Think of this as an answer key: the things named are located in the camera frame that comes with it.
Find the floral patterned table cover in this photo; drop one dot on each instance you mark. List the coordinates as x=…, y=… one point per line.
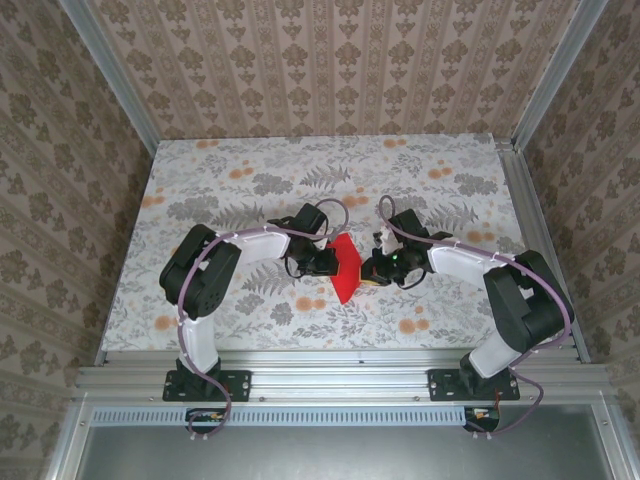
x=400, y=165

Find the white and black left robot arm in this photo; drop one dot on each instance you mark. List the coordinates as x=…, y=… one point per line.
x=262, y=247

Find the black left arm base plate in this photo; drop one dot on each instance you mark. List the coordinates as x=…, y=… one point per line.
x=235, y=385

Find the grey metal panel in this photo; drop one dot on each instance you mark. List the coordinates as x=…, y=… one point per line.
x=325, y=455

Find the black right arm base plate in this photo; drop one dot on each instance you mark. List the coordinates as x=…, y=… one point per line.
x=442, y=385

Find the aluminium base beam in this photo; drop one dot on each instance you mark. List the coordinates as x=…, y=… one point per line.
x=325, y=370

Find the aluminium frame post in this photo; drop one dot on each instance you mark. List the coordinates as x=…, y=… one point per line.
x=555, y=75
x=110, y=75

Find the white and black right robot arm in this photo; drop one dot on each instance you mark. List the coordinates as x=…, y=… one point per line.
x=465, y=260

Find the small electronics board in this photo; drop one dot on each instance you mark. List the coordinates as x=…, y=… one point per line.
x=205, y=417
x=482, y=416

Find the aluminium side rail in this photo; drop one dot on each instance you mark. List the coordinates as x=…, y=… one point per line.
x=545, y=225

